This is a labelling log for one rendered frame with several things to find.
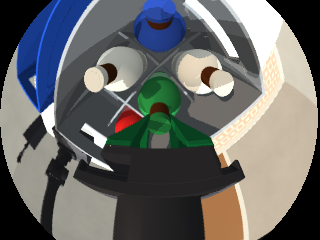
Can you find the blue bottle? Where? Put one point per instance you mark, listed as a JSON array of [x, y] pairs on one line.
[[159, 30]]

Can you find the white bottle with grey label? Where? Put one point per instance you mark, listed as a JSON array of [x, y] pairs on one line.
[[122, 67]]

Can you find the dark blue crate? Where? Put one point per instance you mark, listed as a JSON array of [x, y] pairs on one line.
[[59, 27]]

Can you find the cream bottle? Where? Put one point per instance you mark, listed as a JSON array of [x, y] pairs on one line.
[[197, 70]]

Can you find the green bottle with pale green label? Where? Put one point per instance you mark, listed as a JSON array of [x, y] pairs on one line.
[[160, 97]]

